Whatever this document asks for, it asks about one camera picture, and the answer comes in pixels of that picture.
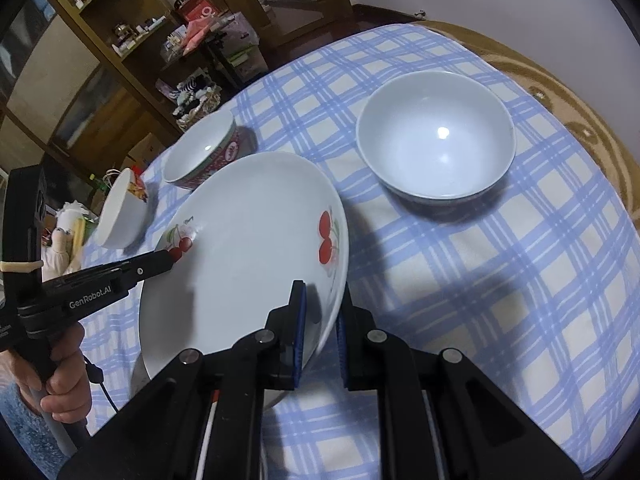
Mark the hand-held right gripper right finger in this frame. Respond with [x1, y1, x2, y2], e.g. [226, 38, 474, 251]
[336, 295, 583, 480]

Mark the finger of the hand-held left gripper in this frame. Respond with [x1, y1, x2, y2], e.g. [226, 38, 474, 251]
[106, 249, 177, 287]

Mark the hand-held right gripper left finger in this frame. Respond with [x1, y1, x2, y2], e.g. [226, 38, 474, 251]
[57, 280, 308, 480]

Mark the plain white bowl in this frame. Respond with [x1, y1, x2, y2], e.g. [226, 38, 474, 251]
[96, 167, 152, 250]

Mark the large cherry print plate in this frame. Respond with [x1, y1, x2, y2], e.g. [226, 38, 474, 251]
[139, 151, 349, 393]

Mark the red patterned bowl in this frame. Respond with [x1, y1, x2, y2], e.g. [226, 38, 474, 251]
[164, 108, 257, 192]
[356, 71, 517, 206]

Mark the person's left hand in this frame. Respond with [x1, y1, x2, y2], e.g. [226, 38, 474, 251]
[39, 329, 94, 424]

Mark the white haired plush toy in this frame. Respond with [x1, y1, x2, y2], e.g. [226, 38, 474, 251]
[55, 200, 99, 227]

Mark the cardboard box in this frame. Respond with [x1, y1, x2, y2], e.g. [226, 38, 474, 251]
[127, 132, 161, 166]

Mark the blue plaid cloth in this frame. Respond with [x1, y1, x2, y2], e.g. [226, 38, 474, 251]
[80, 22, 640, 480]

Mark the wicker basket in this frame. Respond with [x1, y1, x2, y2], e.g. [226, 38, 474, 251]
[175, 95, 221, 131]

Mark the zebra plush toy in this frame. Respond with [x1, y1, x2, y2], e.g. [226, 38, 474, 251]
[172, 75, 211, 106]

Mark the wooden wardrobe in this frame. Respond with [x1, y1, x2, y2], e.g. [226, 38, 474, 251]
[0, 0, 166, 181]

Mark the clear plastic storage box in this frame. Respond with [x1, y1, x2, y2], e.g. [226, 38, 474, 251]
[227, 47, 269, 82]

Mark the black side table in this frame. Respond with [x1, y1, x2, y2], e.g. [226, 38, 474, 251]
[165, 30, 266, 92]

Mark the pink cloth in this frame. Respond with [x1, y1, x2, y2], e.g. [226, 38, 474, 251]
[182, 22, 217, 54]

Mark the wooden corner shelf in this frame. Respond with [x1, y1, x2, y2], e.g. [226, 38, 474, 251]
[45, 0, 211, 111]

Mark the white plastic bag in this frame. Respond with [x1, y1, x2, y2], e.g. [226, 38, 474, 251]
[220, 12, 261, 47]

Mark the red gift bag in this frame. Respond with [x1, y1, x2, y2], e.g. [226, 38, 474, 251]
[182, 2, 221, 24]

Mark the black cable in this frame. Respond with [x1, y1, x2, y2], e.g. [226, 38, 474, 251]
[84, 355, 118, 413]

